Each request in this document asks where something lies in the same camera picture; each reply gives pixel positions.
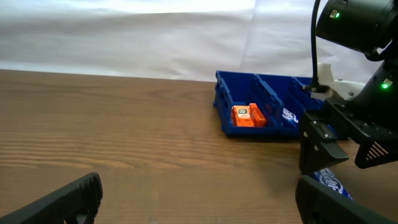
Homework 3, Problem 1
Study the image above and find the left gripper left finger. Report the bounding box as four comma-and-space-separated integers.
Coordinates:
0, 172, 103, 224

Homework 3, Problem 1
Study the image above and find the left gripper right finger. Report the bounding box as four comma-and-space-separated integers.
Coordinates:
295, 174, 398, 224

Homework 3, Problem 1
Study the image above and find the black cable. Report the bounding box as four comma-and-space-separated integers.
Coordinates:
310, 0, 329, 93

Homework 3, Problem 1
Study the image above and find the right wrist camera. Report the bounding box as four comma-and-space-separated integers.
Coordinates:
316, 63, 366, 101

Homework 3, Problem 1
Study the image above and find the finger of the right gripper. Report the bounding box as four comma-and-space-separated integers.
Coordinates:
354, 140, 398, 170
298, 109, 349, 175

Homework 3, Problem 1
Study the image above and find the blue candy pack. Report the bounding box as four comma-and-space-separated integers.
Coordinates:
310, 167, 354, 200
282, 107, 299, 124

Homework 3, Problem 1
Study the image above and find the blue tray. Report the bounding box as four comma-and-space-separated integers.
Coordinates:
213, 70, 349, 140

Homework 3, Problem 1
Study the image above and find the orange candy box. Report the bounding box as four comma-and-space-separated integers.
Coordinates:
249, 103, 267, 128
231, 105, 256, 128

